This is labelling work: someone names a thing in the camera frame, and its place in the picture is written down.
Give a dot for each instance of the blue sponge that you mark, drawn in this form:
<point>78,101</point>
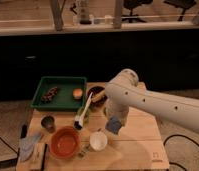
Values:
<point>113,125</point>

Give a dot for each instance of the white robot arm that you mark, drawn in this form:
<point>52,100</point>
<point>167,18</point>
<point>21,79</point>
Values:
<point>123,92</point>

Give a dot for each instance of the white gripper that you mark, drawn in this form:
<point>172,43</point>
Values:
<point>113,109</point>

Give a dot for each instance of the orange plastic bowl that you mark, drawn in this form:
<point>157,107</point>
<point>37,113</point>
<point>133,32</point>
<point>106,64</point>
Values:
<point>64,143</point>

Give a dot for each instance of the small dark metal cup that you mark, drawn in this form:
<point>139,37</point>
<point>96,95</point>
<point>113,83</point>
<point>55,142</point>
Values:
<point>48,122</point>

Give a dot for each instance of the white paper cup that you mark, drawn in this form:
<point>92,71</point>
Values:
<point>98,141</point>

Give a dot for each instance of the grey blue cloth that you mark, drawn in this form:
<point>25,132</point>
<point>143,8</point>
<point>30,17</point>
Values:
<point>26,146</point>

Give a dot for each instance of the green plastic tray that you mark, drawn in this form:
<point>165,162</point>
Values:
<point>64,99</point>

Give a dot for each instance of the brown pinecone-like object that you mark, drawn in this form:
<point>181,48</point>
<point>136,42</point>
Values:
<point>49,95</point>

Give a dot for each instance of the dark brown bowl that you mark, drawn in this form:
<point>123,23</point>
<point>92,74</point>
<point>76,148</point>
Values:
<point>98,96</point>

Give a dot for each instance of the orange round food item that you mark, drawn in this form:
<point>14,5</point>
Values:
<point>77,93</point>

